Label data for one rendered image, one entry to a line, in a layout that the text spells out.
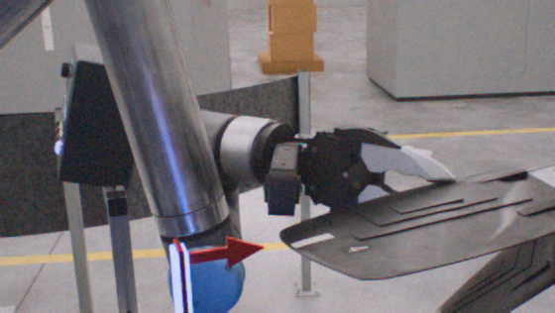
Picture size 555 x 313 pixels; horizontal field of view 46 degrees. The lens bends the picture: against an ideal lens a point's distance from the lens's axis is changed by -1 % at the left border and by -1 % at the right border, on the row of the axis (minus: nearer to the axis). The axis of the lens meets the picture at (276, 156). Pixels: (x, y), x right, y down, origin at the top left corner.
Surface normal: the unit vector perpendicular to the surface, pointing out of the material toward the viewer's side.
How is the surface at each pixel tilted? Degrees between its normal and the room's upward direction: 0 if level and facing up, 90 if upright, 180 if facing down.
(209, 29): 90
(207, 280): 90
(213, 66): 90
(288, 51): 90
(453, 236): 2
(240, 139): 53
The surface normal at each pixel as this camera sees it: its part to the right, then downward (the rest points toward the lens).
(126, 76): -0.31, 0.36
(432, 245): -0.04, -0.97
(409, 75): 0.08, 0.28
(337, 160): -0.58, 0.14
